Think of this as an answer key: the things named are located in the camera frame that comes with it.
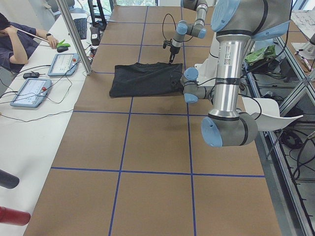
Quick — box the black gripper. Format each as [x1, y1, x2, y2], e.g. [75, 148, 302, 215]
[169, 45, 180, 64]
[172, 79, 183, 92]

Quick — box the black graphic t-shirt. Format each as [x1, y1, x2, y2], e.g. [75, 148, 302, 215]
[109, 62, 183, 97]

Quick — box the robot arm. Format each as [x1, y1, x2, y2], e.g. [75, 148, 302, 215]
[163, 0, 208, 63]
[181, 0, 292, 147]

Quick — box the black monitor stand device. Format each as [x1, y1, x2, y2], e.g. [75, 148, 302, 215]
[88, 0, 107, 31]

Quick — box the brown paper table cover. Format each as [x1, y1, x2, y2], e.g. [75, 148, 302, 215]
[25, 6, 281, 236]

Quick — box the white plastic chair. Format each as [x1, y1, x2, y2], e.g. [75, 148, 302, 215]
[242, 97, 303, 132]

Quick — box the black keyboard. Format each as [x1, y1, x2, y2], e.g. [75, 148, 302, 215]
[73, 18, 87, 39]

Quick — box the upper teach pendant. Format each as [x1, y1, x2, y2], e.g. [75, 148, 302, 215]
[47, 53, 80, 77]

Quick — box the teach pendant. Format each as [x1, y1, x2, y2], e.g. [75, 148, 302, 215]
[10, 78, 52, 108]
[47, 53, 80, 77]

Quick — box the black computer mouse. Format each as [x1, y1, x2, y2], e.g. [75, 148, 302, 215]
[57, 46, 68, 53]

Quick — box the lower teach pendant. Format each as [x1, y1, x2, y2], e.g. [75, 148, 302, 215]
[10, 78, 52, 108]

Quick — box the seated person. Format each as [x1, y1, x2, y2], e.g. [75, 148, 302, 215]
[0, 14, 59, 73]

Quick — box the black bottle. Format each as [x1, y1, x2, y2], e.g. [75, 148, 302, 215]
[0, 170, 20, 189]

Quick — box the red bottle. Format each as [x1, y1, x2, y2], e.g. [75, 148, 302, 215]
[0, 206, 31, 226]

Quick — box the white pedestal column base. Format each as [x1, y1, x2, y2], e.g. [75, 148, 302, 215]
[194, 33, 219, 87]

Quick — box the right black braided cable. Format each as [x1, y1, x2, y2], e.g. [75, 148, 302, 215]
[162, 13, 178, 42]

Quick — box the green handled tool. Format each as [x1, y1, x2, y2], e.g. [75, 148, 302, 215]
[57, 39, 70, 47]

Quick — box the aluminium frame post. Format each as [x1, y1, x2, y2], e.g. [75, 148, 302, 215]
[56, 0, 92, 76]

